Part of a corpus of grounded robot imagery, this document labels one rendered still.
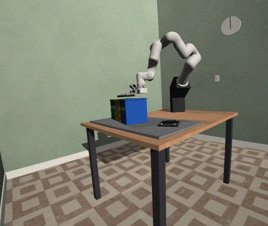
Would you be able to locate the yellow open bin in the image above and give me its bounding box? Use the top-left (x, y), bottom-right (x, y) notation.
top-left (114, 99), bottom-right (121, 122)

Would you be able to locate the green open-top bin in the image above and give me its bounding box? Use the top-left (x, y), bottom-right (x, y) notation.
top-left (110, 99), bottom-right (116, 120)

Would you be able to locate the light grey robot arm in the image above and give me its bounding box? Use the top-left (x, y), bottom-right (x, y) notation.
top-left (130, 32), bottom-right (201, 89)

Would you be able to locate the blue general waste bin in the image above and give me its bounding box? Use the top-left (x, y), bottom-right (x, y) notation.
top-left (119, 98), bottom-right (147, 125)

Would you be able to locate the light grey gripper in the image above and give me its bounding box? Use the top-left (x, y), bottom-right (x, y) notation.
top-left (121, 88), bottom-right (147, 96)

